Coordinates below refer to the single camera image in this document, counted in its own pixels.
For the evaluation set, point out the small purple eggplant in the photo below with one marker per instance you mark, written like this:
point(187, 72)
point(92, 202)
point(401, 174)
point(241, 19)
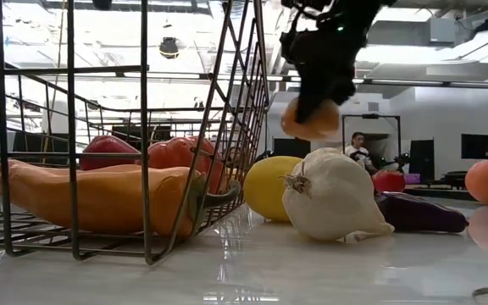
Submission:
point(422, 214)

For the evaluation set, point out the orange yellow pepper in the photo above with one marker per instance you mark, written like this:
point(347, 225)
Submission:
point(326, 127)

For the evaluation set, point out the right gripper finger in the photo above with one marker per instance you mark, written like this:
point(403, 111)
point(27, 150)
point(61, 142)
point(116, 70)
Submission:
point(341, 91)
point(309, 106)

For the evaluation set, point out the black framed rig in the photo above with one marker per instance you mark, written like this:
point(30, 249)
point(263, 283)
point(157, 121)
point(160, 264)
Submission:
point(371, 115)

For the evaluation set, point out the person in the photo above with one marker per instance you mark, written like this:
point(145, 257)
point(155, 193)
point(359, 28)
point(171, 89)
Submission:
point(358, 150)

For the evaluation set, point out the yellow lemon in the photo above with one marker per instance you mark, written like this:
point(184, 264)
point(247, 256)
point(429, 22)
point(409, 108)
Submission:
point(265, 190)

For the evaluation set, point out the white garlic bulb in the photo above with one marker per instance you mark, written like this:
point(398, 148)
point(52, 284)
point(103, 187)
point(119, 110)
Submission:
point(333, 203)

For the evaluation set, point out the long orange pepper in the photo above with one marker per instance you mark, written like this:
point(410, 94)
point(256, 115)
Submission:
point(100, 199)

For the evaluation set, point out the ribbed orange-red tomato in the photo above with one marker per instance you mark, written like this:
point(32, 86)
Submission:
point(176, 154)

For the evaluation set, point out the red apple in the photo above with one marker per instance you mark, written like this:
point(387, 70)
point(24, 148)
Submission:
point(388, 181)

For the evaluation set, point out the red bell pepper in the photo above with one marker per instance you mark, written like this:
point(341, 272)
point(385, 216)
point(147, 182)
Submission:
point(106, 148)

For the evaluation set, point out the black hanging dome lamp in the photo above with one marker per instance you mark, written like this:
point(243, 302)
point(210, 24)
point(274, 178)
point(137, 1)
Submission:
point(168, 47)

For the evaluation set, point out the silver ceiling air duct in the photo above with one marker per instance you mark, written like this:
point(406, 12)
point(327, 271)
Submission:
point(390, 25)

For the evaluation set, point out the black wall monitor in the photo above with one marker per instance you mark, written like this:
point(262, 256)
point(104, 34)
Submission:
point(477, 146)

